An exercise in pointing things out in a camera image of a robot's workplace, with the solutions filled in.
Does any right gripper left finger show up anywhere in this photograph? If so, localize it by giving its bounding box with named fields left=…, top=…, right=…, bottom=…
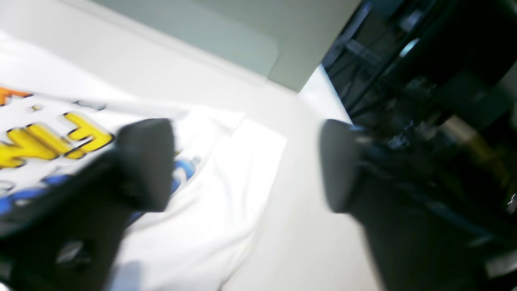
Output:
left=1, top=118, right=175, bottom=291

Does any white printed t-shirt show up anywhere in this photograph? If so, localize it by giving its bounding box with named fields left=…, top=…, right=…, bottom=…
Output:
left=1, top=32, right=286, bottom=291

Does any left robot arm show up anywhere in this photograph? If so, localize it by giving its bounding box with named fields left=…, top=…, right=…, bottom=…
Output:
left=322, top=0, right=516, bottom=227

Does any grey partition panel bottom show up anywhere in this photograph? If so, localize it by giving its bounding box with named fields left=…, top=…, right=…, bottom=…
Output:
left=95, top=0, right=360, bottom=91

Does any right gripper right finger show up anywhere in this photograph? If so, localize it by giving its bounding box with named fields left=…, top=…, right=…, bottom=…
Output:
left=319, top=119, right=516, bottom=291

